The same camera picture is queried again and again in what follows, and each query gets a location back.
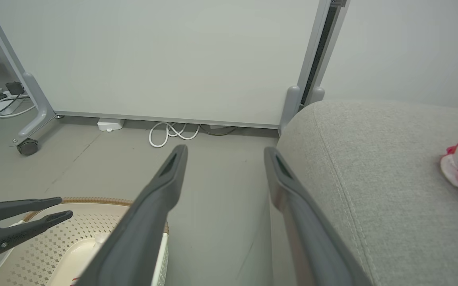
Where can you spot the narrow white partition panel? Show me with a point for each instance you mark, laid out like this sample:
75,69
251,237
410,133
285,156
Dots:
404,47

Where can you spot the black power plug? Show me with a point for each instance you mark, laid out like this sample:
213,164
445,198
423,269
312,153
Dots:
14,88

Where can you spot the grey partition leg with caster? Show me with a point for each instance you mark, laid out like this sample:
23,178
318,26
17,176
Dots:
40,107

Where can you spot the large white partition panel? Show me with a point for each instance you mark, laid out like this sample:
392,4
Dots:
153,59

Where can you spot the small white power adapter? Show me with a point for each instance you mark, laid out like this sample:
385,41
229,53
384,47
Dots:
109,125

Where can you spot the cream plastic laundry basket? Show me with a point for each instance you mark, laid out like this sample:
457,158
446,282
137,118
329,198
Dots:
54,246

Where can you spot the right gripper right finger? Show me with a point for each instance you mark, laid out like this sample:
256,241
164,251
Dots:
308,238

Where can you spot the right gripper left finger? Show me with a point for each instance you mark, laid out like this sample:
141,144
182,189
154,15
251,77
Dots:
145,222

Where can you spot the black caster wheel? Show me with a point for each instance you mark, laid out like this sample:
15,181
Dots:
28,147

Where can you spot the white power strip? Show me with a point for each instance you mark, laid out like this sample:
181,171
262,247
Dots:
4,108

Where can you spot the grey fabric sofa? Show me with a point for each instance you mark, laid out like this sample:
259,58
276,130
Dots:
392,198

